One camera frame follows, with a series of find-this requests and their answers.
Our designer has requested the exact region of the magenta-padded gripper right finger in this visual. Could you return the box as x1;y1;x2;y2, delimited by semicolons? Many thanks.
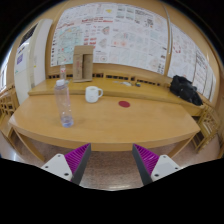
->
132;143;183;186

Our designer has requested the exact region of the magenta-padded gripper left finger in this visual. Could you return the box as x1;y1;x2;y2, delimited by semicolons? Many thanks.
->
40;143;92;186

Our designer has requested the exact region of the clear white-capped water bottle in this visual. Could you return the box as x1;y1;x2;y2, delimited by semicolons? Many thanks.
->
53;79;75;129

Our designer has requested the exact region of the flat round red coaster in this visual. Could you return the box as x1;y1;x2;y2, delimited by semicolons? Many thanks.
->
118;100;131;109

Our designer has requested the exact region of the white ceramic mug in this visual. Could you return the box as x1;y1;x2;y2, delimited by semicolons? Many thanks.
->
84;85;104;104

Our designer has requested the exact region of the wooden chair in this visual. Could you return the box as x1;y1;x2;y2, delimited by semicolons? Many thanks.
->
0;84;22;138
191;103;224;155

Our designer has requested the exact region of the black bag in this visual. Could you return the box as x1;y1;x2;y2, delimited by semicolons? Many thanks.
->
169;74;204;107

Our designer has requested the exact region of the small clear plastic bottle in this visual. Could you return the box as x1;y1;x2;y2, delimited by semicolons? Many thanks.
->
59;64;67;82

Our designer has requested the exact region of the brown cardboard box stand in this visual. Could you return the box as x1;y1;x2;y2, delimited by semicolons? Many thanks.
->
72;45;95;83

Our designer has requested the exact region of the white standing board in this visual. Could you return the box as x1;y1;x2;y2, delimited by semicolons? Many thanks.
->
14;18;54;105

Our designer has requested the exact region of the narrow printed wall poster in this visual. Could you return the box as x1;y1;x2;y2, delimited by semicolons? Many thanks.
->
167;23;218;103

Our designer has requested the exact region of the large printed wall poster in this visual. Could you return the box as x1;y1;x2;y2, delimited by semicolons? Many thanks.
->
49;2;169;76

